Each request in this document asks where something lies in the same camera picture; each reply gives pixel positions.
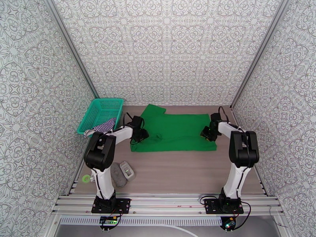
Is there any green t-shirt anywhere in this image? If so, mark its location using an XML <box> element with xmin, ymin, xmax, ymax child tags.
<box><xmin>130</xmin><ymin>104</ymin><xmax>217</xmax><ymax>153</ymax></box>

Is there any purple white striped tank top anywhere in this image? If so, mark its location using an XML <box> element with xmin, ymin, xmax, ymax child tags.
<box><xmin>84</xmin><ymin>118</ymin><xmax>117</xmax><ymax>137</ymax></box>

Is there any green plastic laundry basket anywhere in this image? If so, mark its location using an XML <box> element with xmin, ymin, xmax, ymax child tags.
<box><xmin>77</xmin><ymin>98</ymin><xmax>125</xmax><ymax>138</ymax></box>

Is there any white handheld device green light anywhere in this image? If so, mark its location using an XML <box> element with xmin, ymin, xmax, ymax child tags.
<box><xmin>119</xmin><ymin>160</ymin><xmax>136</xmax><ymax>181</ymax></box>

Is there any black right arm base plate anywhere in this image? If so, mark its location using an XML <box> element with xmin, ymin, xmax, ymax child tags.
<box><xmin>204</xmin><ymin>198</ymin><xmax>245</xmax><ymax>215</ymax></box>

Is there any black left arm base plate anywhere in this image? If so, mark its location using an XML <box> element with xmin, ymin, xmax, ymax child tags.
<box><xmin>91</xmin><ymin>198</ymin><xmax>132</xmax><ymax>214</ymax></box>

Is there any aluminium rail frame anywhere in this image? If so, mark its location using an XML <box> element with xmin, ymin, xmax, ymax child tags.
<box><xmin>52</xmin><ymin>192</ymin><xmax>284</xmax><ymax>217</ymax></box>

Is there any white slotted cable duct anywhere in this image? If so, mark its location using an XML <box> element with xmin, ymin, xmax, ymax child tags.
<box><xmin>60</xmin><ymin>217</ymin><xmax>223</xmax><ymax>226</ymax></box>

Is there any aluminium corner post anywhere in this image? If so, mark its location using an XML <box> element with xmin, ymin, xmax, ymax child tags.
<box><xmin>229</xmin><ymin>0</ymin><xmax>290</xmax><ymax>110</ymax></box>
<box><xmin>43</xmin><ymin>0</ymin><xmax>100</xmax><ymax>99</ymax></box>

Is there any white cable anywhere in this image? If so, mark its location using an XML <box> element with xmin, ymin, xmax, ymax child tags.
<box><xmin>158</xmin><ymin>225</ymin><xmax>198</xmax><ymax>237</ymax></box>

